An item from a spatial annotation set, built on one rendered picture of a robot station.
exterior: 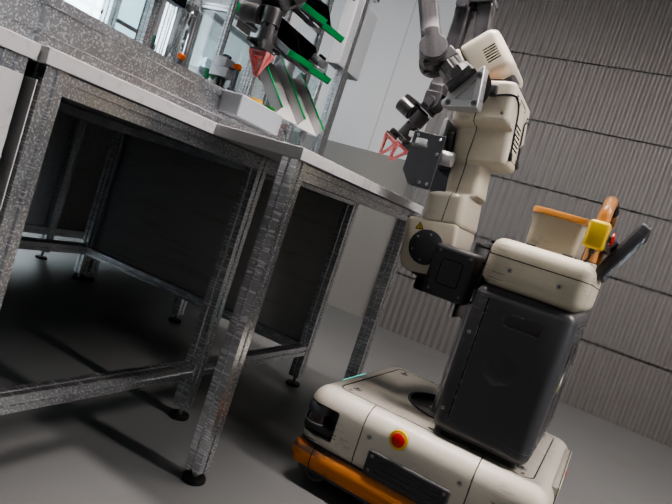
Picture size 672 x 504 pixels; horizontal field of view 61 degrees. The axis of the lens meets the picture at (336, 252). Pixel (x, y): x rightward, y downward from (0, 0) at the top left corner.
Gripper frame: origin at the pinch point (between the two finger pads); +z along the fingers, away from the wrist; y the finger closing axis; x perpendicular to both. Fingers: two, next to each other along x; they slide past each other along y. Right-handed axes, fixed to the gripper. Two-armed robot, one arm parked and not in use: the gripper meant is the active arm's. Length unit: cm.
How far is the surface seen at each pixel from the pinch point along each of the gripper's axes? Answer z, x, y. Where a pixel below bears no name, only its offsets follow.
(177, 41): -19, -87, -55
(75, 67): 21, 13, 70
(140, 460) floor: 106, 21, 30
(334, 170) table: 22.7, 40.8, 12.2
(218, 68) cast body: 1.4, -11.9, 2.6
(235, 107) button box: 14.1, 11.4, 19.7
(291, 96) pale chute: -2.1, -7.0, -33.3
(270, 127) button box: 15.0, 12.8, 3.5
